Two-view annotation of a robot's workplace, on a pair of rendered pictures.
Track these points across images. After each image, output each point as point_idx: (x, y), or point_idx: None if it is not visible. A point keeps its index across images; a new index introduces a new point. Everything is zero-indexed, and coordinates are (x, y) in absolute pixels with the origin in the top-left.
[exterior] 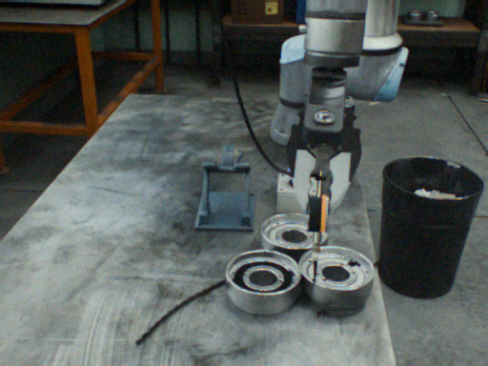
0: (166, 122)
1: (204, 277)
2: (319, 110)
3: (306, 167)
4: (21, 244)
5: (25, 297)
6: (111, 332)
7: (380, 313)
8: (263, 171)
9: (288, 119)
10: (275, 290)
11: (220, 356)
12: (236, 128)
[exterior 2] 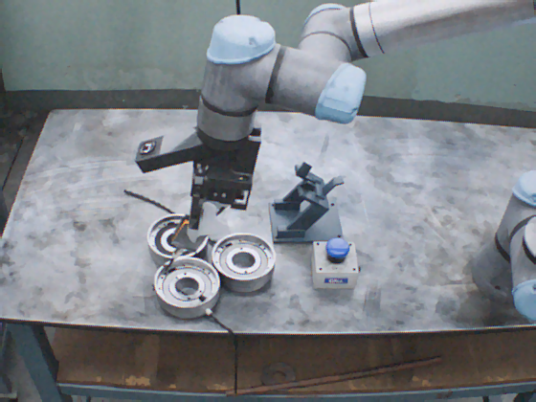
0: (485, 163)
1: None
2: (153, 142)
3: None
4: None
5: None
6: (136, 178)
7: (158, 324)
8: (402, 245)
9: (489, 241)
10: (162, 247)
11: (111, 231)
12: (501, 217)
